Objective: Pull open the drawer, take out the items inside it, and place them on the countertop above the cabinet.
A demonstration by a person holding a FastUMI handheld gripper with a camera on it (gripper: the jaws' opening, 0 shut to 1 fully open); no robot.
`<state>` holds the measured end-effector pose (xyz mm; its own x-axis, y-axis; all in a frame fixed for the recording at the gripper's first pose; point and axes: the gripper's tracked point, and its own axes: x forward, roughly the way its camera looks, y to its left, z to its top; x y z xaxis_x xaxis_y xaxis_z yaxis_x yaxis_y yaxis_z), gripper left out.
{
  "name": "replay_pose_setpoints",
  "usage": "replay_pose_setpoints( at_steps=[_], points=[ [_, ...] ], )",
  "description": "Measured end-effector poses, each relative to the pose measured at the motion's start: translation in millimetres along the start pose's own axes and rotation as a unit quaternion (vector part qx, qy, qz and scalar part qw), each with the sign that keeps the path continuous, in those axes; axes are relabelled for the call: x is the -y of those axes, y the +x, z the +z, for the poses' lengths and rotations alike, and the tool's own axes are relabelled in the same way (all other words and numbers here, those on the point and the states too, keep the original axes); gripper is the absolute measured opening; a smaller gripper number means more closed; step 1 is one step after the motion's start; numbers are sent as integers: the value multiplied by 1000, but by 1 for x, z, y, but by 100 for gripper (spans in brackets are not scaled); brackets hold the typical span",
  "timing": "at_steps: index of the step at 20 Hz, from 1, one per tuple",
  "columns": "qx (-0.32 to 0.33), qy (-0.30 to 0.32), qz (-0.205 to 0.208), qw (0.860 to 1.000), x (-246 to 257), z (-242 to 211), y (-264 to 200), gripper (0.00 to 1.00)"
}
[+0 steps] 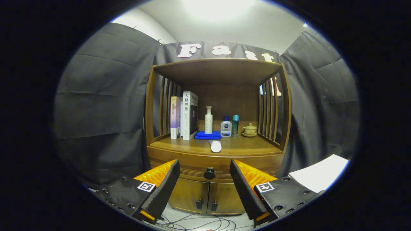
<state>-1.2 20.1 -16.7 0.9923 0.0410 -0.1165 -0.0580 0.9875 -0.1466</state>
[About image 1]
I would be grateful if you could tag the white green tube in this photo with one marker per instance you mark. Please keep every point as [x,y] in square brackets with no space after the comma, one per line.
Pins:
[215,147]

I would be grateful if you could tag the wooden countertop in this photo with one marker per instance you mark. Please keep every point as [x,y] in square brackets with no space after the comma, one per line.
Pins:
[250,146]

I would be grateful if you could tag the wooden cabinet door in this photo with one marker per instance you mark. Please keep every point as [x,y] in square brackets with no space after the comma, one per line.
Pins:
[229,199]
[186,194]

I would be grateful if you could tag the blue folded cloth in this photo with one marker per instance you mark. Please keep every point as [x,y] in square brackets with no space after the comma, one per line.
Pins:
[202,135]

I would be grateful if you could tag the black backdrop cloth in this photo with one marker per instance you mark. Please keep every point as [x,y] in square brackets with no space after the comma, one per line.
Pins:
[102,112]

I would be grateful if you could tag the purple book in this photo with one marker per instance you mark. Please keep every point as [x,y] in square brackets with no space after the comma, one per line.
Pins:
[175,118]

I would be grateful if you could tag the white thick book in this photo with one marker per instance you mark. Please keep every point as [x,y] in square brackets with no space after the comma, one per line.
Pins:
[186,115]

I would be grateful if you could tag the teal bottle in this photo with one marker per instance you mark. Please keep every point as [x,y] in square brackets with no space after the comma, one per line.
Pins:
[235,126]

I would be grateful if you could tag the brown wooden drawer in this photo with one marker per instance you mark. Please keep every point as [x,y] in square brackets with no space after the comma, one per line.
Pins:
[199,163]

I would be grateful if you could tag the yellow lidded teacup with saucer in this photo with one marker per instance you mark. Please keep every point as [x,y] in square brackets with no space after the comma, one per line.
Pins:
[249,130]

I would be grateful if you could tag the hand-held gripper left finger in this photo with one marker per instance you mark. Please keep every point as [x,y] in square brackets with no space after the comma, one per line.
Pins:
[165,189]

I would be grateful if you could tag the white side table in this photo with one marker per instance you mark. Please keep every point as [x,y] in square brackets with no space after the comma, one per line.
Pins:
[321,175]

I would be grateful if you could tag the brown wooden cabinet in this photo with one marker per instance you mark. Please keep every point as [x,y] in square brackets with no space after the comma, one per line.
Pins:
[224,102]

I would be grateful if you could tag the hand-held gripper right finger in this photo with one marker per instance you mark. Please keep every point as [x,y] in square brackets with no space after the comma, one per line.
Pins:
[245,192]

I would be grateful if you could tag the white bottle blue pump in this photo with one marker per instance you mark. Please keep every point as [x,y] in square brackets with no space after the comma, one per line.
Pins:
[226,128]

